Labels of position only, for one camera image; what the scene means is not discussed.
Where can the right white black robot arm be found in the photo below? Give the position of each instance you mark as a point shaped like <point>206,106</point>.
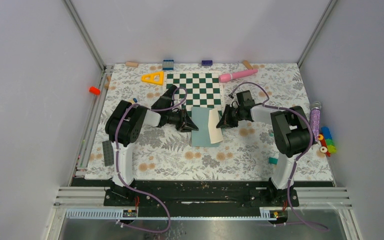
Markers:
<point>291,130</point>

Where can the floral patterned table mat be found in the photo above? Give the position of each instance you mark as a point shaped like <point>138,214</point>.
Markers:
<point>166,154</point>

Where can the right wooden cylinder peg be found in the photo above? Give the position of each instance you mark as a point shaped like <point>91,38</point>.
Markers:
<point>247,65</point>

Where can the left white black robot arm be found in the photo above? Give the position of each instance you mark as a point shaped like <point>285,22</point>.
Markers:
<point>125,123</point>

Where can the grey-blue envelope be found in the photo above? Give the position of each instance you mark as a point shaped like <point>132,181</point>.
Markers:
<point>201,137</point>

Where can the black silver microphone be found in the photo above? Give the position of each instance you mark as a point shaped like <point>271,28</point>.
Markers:
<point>167,98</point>

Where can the orange red small cylinder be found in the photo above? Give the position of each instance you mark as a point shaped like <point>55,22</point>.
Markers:
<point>95,91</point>

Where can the left wooden cylinder peg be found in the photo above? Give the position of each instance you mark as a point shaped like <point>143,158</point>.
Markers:
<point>131,64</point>

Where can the teal small block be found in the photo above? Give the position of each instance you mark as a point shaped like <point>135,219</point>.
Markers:
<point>272,160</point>

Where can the colourful block toy pile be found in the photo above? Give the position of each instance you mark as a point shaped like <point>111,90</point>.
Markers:
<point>327,145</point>

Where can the grey lego baseplate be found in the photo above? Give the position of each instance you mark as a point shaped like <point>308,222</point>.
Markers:
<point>108,153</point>

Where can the wooden toy car blue wheels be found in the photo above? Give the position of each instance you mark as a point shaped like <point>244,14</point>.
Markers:
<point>133,100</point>

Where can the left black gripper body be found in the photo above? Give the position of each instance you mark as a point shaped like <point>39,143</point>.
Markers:
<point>175,118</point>

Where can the purple glitter microphone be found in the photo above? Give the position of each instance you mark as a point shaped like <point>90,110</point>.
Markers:
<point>315,115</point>

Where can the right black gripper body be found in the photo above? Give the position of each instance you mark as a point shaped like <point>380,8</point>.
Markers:
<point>233,115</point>

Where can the green white chessboard mat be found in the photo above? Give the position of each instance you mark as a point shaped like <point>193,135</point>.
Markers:
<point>202,89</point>

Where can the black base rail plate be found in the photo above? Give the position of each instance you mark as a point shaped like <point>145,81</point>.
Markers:
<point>154,198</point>

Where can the wooden cylinder peg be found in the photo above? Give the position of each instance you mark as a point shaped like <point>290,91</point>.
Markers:
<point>131,64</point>
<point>247,65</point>

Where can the purple lego brick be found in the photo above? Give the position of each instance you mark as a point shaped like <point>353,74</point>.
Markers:
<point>206,62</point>

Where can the pink toy microphone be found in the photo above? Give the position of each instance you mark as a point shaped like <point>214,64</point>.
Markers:
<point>227,77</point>

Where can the yellow triangle toy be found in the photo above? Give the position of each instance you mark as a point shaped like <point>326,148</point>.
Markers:
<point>156,78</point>

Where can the blue grey lego brick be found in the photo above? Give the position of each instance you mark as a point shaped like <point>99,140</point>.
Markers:
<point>168,65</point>

